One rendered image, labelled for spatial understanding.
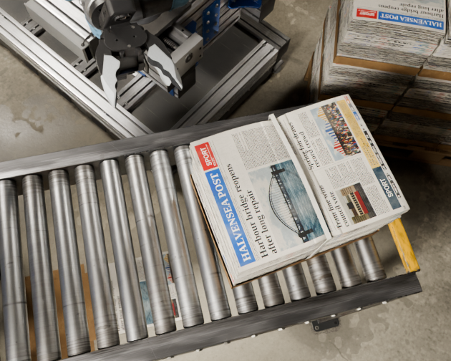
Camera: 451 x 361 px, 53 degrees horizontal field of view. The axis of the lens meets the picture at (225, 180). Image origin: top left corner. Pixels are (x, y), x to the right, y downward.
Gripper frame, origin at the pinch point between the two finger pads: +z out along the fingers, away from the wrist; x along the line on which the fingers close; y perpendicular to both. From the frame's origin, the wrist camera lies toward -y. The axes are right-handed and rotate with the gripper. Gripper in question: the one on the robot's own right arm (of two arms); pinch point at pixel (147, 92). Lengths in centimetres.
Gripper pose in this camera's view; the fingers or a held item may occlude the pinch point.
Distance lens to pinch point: 75.1
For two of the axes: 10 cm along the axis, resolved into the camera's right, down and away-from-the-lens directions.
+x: -9.0, 3.0, -3.2
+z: 4.0, 8.6, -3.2
